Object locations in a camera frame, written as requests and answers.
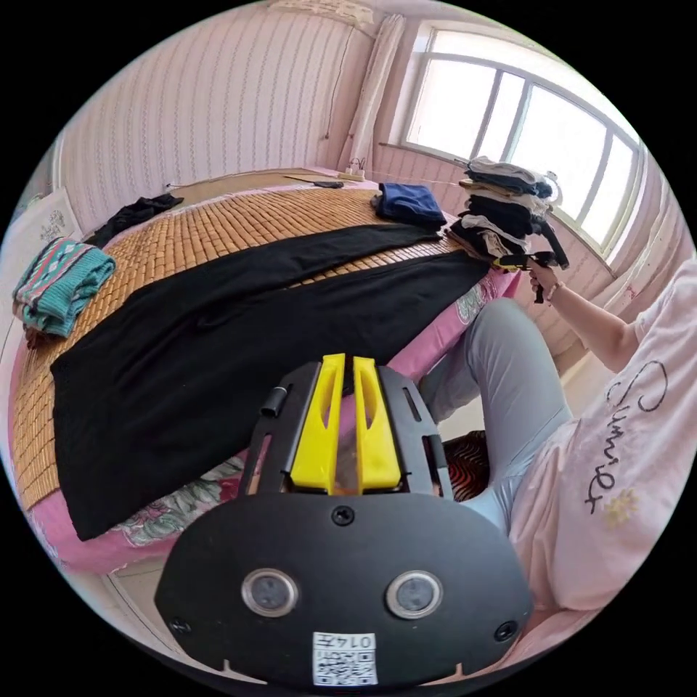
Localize black long pants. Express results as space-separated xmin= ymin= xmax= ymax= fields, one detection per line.
xmin=49 ymin=223 xmax=492 ymax=542

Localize bed with woven mat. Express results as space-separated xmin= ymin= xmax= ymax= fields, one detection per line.
xmin=8 ymin=166 xmax=525 ymax=574

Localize person's body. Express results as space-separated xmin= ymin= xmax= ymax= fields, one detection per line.
xmin=417 ymin=256 xmax=697 ymax=685

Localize person's right hand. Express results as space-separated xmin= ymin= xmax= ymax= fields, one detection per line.
xmin=528 ymin=265 xmax=566 ymax=306

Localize folded navy garment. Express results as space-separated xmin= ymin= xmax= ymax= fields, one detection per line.
xmin=371 ymin=182 xmax=448 ymax=230

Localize teal patterned sweater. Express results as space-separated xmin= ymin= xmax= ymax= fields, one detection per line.
xmin=12 ymin=237 xmax=118 ymax=339

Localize pile of clothes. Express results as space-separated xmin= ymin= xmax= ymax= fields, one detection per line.
xmin=446 ymin=155 xmax=563 ymax=261

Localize pale curtain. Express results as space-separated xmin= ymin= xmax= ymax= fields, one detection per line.
xmin=350 ymin=13 xmax=407 ymax=176

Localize window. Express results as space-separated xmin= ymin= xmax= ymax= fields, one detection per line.
xmin=399 ymin=23 xmax=656 ymax=264

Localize person's right forearm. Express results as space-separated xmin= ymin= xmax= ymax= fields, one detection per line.
xmin=550 ymin=282 xmax=639 ymax=378

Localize crumpled black garment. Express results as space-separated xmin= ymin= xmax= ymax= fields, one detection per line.
xmin=84 ymin=192 xmax=186 ymax=247

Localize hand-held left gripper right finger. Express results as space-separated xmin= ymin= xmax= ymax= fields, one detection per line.
xmin=352 ymin=356 xmax=405 ymax=496

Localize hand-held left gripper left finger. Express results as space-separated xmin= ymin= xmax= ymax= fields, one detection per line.
xmin=289 ymin=353 xmax=347 ymax=494

